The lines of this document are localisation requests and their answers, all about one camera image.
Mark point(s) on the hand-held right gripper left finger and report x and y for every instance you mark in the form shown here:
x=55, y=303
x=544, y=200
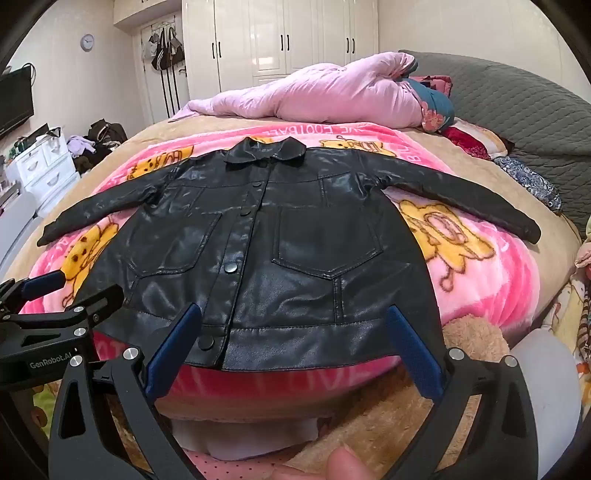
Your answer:
x=173, y=355

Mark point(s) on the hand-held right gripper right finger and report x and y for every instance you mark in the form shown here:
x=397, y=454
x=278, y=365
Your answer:
x=415, y=355

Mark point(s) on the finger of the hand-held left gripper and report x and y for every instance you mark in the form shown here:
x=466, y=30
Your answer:
x=99, y=300
x=46, y=282

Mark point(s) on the black leather jacket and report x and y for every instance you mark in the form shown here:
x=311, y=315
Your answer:
x=295, y=258

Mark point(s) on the dark clothes heap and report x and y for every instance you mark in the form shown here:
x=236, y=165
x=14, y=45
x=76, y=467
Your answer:
x=92, y=159

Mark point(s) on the person's right hand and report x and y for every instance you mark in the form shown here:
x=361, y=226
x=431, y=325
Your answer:
x=344, y=464

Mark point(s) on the person's green clothing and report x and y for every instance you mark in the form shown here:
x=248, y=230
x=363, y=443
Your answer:
x=39, y=410

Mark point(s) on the white drawer cabinet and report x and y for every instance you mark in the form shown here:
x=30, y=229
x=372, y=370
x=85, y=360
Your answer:
x=46, y=175

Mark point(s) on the white cloth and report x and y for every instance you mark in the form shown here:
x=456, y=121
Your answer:
x=244, y=436

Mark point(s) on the pink printed blanket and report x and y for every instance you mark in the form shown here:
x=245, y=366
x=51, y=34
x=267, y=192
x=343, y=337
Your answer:
x=508, y=286

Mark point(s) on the pink dotted cloth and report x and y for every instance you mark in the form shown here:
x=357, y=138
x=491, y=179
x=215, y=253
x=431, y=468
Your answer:
x=221, y=468

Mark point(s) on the pale grey rounded object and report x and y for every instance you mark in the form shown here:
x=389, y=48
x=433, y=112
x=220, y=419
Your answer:
x=545, y=392

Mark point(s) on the purple cloth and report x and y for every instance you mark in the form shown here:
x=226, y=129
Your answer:
x=81, y=145

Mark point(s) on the dark brown bag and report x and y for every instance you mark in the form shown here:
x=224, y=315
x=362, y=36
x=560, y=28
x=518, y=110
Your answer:
x=108, y=131

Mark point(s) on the black television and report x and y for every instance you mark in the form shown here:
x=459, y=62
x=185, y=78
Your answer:
x=14, y=101

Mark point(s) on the blue patterned cloth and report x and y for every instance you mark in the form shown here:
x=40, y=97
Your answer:
x=531, y=182

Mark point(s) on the white door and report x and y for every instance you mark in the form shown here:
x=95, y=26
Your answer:
x=143, y=92

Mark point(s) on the red patterned pillow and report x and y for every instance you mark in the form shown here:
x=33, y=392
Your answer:
x=466, y=138

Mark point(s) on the teal floral pillow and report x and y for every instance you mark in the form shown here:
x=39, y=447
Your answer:
x=436, y=104

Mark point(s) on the hanging handbags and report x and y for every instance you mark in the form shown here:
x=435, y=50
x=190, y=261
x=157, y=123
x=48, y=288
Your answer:
x=161, y=50

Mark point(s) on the grey quilted headboard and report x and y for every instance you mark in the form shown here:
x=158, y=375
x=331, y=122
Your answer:
x=508, y=106

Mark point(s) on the red patterned quilt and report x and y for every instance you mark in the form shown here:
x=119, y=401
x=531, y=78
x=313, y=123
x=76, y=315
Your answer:
x=438, y=83

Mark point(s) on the pink quilt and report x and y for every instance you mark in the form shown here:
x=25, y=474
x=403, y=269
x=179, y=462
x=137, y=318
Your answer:
x=323, y=92

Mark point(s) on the white wardrobe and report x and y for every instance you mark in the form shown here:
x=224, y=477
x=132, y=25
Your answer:
x=268, y=37

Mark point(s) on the round wall clock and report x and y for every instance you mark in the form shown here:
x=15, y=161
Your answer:
x=87, y=42

